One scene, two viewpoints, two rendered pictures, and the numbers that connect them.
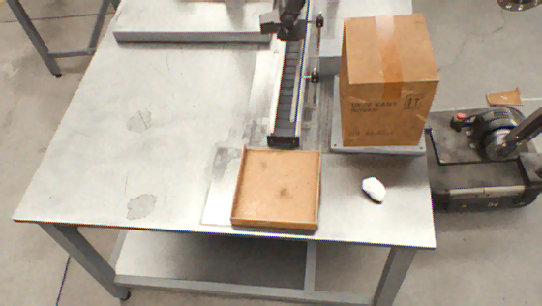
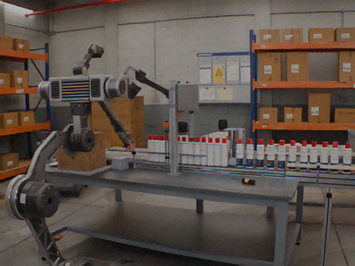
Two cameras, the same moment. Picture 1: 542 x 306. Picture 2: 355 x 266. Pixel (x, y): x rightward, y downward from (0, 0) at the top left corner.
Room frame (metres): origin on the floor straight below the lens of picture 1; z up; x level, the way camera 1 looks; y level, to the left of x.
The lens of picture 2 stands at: (2.21, -2.94, 1.40)
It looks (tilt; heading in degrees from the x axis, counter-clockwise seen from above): 6 degrees down; 100
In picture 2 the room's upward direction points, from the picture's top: 1 degrees counter-clockwise
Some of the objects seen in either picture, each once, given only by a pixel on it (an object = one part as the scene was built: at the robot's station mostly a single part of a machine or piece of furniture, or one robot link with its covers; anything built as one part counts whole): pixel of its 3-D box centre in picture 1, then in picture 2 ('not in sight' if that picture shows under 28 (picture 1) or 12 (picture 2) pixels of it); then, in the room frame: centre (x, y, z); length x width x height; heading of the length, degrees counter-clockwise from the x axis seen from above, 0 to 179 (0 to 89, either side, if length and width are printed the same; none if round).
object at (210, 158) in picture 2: not in sight; (210, 151); (2.01, -0.40, 0.98); 0.05 x 0.05 x 0.20
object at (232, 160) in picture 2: not in sight; (234, 146); (2.19, -0.35, 1.01); 0.14 x 0.13 x 0.26; 165
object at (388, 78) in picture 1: (381, 82); (81, 150); (1.02, -0.44, 0.99); 0.30 x 0.24 x 0.27; 169
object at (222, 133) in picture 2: not in sight; (222, 135); (2.08, 0.21, 1.04); 0.09 x 0.09 x 0.29
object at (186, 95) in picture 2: not in sight; (184, 97); (1.84, -0.44, 1.38); 0.17 x 0.10 x 0.19; 40
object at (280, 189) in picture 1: (277, 183); not in sight; (0.79, -0.06, 0.85); 0.30 x 0.26 x 0.04; 165
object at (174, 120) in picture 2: not in sight; (173, 127); (1.76, -0.48, 1.16); 0.04 x 0.04 x 0.67; 75
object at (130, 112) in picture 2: not in sight; (110, 134); (-0.10, 3.18, 0.70); 1.20 x 0.82 x 1.39; 178
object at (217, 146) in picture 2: not in sight; (217, 151); (2.07, -0.41, 0.98); 0.05 x 0.05 x 0.20
